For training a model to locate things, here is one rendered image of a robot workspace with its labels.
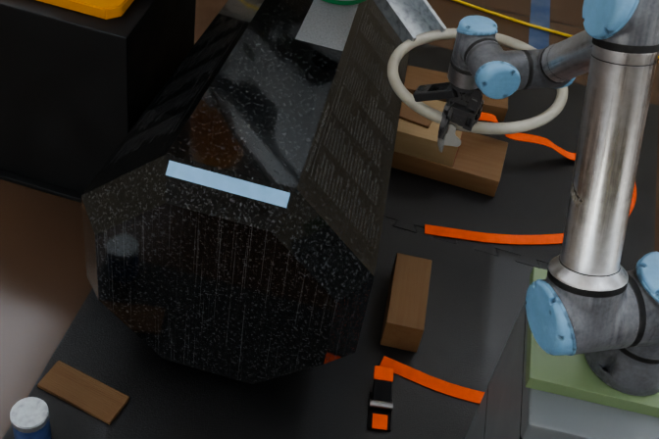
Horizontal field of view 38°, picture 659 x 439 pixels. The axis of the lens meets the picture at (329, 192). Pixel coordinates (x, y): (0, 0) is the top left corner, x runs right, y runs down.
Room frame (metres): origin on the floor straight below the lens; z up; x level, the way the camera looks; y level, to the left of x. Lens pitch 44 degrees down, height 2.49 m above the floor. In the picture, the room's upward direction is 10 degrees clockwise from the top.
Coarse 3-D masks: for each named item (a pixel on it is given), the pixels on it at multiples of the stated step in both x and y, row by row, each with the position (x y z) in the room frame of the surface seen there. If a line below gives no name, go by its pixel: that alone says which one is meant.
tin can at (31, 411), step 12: (12, 408) 1.36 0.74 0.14; (24, 408) 1.36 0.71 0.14; (36, 408) 1.37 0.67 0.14; (12, 420) 1.32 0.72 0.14; (24, 420) 1.32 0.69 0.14; (36, 420) 1.33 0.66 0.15; (48, 420) 1.36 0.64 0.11; (24, 432) 1.30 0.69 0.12; (36, 432) 1.31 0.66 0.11; (48, 432) 1.35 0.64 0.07
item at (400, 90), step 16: (432, 32) 2.32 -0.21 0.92; (448, 32) 2.33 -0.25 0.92; (400, 48) 2.21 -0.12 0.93; (512, 48) 2.32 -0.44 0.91; (528, 48) 2.30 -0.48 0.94; (400, 80) 2.05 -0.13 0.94; (400, 96) 1.99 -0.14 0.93; (560, 96) 2.07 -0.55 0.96; (432, 112) 1.93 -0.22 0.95; (544, 112) 1.99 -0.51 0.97; (560, 112) 2.02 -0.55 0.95; (480, 128) 1.89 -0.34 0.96; (496, 128) 1.90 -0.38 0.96; (512, 128) 1.91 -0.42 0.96; (528, 128) 1.93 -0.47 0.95
